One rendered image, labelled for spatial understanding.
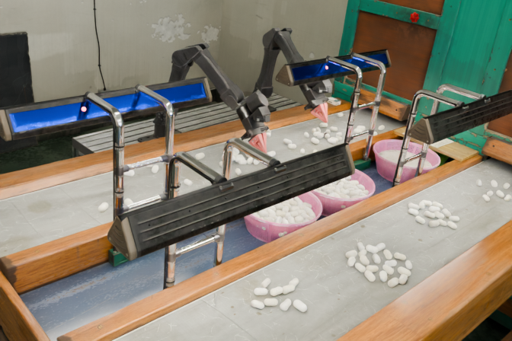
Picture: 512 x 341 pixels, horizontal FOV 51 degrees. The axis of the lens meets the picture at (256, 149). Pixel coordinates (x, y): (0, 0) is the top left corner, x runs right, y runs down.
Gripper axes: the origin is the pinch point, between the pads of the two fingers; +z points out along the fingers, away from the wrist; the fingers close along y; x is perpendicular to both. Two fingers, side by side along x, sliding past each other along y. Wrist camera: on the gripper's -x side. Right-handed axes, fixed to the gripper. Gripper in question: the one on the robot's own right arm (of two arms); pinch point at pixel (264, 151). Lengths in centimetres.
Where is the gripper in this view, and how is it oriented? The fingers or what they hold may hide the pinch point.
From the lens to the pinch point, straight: 205.8
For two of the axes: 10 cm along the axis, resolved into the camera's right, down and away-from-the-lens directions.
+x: -5.1, 4.4, 7.4
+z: 4.3, 8.7, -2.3
